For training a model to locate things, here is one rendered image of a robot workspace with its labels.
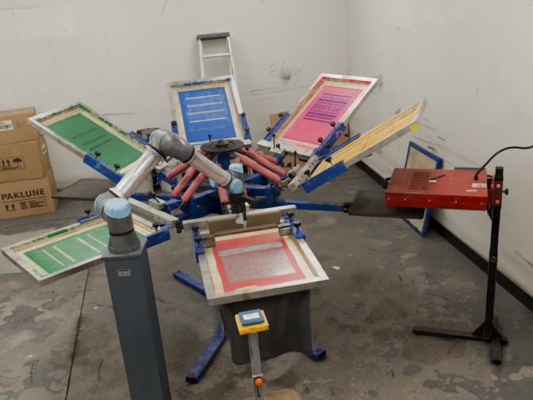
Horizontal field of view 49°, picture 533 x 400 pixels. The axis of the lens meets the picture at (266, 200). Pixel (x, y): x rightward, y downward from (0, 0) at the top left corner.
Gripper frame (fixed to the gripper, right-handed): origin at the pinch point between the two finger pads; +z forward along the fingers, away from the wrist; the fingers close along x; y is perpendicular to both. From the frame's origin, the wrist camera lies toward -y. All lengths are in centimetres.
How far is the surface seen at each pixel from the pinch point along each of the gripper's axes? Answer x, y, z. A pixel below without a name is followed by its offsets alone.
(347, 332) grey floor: -30, -68, 105
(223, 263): 23.9, 16.6, 10.1
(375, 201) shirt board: -30, -90, 10
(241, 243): 2.9, 3.3, 10.0
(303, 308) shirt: 55, -18, 26
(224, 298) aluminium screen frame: 65, 21, 7
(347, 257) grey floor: -139, -105, 105
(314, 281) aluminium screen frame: 65, -22, 7
